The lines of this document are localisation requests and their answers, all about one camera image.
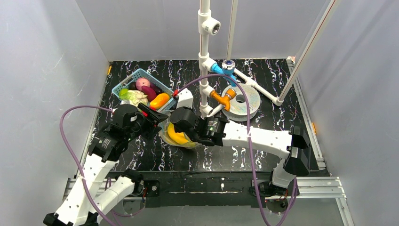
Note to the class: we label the yellow toy banana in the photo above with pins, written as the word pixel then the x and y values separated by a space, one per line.
pixel 177 137

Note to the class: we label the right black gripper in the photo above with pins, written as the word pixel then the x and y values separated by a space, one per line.
pixel 193 132

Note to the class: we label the light blue plastic basket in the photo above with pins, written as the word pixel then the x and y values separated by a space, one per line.
pixel 158 86

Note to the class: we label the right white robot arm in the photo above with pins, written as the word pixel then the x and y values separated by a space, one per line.
pixel 293 147

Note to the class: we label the orange toy mango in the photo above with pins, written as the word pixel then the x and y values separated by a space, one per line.
pixel 159 101

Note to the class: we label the pink toy potato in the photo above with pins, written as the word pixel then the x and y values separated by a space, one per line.
pixel 142 82

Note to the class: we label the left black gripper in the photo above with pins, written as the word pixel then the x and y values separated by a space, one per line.
pixel 154 116

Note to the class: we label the orange plastic faucet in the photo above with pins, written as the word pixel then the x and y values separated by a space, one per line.
pixel 224 100

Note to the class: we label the blue plastic faucet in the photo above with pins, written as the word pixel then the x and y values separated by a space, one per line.
pixel 227 68

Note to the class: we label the green white toy cabbage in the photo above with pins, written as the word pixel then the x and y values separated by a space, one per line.
pixel 133 97

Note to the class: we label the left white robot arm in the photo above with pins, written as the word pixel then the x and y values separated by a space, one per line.
pixel 82 207

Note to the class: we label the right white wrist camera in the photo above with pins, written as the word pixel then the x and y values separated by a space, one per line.
pixel 183 98

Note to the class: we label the red toy apple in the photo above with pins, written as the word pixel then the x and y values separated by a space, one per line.
pixel 148 111

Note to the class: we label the clear zip top bag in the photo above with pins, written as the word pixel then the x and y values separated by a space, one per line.
pixel 165 137

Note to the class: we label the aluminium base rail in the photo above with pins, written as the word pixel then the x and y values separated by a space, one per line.
pixel 182 188

